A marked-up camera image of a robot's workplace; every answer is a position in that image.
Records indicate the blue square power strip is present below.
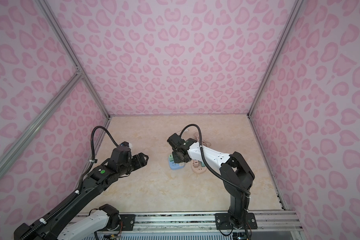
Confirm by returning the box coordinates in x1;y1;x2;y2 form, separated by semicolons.
169;160;185;171

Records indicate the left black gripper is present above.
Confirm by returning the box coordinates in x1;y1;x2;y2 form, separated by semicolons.
119;153;153;178

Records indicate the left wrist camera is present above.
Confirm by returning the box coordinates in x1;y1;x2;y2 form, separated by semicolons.
120;142;133;149

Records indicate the diagonal aluminium frame bar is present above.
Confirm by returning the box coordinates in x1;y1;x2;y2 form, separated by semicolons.
0;71;83;180

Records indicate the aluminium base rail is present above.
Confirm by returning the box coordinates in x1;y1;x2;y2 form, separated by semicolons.
44;209;304;236

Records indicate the pink round power strip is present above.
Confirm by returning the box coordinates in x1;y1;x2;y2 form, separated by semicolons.
191;160;207;175

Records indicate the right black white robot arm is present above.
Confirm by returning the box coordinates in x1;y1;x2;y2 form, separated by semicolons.
167;124;255;232

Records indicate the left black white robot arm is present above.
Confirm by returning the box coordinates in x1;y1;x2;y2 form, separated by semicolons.
14;126;149;240

